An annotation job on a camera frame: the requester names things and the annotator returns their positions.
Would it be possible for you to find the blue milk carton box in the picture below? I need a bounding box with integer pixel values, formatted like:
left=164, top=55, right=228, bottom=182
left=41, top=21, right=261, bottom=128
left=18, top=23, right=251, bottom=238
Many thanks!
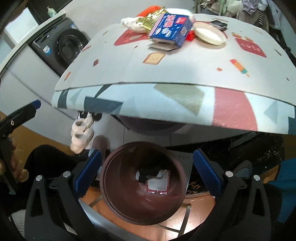
left=148, top=13, right=193, bottom=51

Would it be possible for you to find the gold foil snack bag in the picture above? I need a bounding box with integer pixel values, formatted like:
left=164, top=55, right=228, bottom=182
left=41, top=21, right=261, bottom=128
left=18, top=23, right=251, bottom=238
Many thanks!
left=137, top=8, right=167, bottom=32

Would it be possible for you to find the brown round trash bin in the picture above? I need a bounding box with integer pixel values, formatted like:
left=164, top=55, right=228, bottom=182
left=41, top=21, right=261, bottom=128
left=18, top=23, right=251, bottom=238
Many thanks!
left=100, top=142, right=186, bottom=225

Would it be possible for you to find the person's left hand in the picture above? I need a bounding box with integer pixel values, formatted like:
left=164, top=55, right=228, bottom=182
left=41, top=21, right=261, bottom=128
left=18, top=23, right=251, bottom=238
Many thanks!
left=1, top=137, right=29, bottom=182

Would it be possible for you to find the red white packet in bin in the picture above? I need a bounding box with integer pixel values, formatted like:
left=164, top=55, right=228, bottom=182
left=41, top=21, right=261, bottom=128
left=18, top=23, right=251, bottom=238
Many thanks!
left=147, top=170, right=170, bottom=195

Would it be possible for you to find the dark front-load washing machine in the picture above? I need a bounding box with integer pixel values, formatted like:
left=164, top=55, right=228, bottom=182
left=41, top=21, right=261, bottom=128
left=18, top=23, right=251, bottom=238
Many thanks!
left=30, top=18, right=89, bottom=76

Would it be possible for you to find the cartoon print top mat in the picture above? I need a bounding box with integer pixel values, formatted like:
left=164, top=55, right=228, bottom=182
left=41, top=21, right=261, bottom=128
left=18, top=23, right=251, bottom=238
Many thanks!
left=54, top=12, right=296, bottom=107

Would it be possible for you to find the white bottle on washer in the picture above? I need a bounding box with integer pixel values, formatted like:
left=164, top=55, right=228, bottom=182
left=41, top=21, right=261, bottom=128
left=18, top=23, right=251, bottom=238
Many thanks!
left=47, top=6, right=57, bottom=18

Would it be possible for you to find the small red box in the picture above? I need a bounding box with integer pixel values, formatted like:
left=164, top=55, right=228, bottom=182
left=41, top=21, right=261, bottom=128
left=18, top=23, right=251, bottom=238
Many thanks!
left=186, top=30, right=196, bottom=42

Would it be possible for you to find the white paper plate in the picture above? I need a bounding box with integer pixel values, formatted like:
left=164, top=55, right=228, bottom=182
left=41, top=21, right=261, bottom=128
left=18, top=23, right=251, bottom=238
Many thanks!
left=193, top=22, right=227, bottom=46

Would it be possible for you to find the small black card box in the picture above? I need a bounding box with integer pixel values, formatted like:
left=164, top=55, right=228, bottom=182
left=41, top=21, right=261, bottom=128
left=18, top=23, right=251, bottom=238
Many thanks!
left=209, top=20, right=228, bottom=32

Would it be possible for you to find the white plastic bag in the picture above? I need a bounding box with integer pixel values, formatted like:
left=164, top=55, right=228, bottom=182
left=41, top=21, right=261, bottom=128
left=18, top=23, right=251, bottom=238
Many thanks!
left=121, top=16, right=149, bottom=34

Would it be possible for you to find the pile of clothes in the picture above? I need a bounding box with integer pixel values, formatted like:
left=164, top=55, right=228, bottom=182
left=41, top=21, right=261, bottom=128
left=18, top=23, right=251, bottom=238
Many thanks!
left=193, top=0, right=281, bottom=31

